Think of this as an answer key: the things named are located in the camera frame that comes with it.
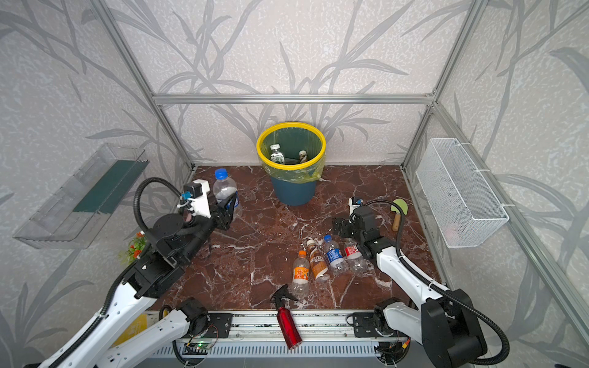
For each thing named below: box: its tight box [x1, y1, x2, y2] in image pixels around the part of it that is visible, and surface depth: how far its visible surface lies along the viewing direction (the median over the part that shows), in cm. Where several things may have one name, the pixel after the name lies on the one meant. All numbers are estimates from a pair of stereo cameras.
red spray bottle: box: [269, 283, 303, 350], surface depth 75 cm
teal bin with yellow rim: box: [256, 121, 327, 207], surface depth 98 cm
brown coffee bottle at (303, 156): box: [298, 148, 309, 164], surface depth 104 cm
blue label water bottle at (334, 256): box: [323, 234, 349, 276], surface depth 86 cm
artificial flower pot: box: [118, 230, 149, 266], surface depth 76 cm
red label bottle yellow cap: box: [343, 237, 371, 277], surface depth 87 cm
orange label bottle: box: [291, 249, 310, 297], surface depth 82 cm
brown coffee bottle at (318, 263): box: [306, 239, 330, 283], surface depth 84 cm
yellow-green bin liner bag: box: [260, 125, 327, 184], surface depth 98 cm
